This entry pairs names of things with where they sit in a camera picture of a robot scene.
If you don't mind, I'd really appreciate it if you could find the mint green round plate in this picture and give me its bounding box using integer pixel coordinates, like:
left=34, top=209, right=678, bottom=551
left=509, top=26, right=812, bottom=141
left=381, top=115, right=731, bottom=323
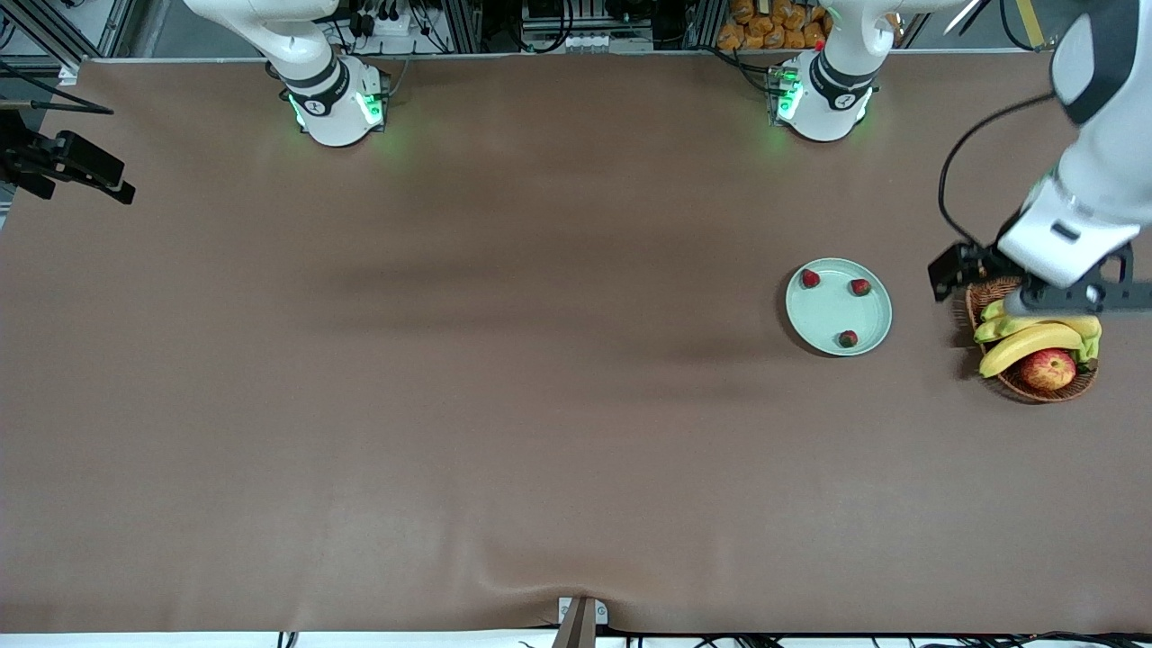
left=786, top=258, right=894, bottom=357

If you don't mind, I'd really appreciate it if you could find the red yellow apple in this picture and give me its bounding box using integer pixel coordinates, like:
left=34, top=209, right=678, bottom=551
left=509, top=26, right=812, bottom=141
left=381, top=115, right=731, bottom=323
left=1020, top=348, right=1078, bottom=392

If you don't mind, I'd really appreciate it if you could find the brown wicker basket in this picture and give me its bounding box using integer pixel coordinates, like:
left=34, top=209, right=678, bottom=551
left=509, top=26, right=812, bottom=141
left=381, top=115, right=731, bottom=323
left=966, top=274, right=1099, bottom=403

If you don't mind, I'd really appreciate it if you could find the pile of orange bread rolls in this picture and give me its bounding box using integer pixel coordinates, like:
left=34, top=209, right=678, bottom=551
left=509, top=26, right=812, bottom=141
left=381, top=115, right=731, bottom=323
left=717, top=0, right=833, bottom=51

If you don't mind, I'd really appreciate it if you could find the white power strip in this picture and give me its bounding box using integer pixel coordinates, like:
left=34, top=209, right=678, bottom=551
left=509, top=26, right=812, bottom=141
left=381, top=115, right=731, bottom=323
left=355, top=4, right=424, bottom=39

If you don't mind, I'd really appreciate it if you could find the white connector block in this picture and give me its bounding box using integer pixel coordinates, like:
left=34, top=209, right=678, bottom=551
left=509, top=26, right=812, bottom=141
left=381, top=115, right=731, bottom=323
left=520, top=31, right=655, bottom=52

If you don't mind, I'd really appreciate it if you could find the brown table mat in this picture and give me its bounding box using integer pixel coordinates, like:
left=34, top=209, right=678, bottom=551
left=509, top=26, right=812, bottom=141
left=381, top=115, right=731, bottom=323
left=0, top=49, right=1152, bottom=635

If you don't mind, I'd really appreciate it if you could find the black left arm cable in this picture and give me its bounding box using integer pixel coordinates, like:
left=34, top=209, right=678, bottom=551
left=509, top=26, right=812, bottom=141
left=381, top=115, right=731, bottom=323
left=938, top=90, right=1058, bottom=253

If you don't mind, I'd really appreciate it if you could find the aluminium frame post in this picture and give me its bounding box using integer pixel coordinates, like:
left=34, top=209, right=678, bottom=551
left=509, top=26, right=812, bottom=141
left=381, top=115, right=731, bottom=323
left=686, top=0, right=721, bottom=50
left=445, top=0, right=484, bottom=53

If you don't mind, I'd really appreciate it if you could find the grey metal bracket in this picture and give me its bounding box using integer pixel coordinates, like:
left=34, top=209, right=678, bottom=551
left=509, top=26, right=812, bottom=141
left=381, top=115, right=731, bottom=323
left=552, top=597, right=609, bottom=648

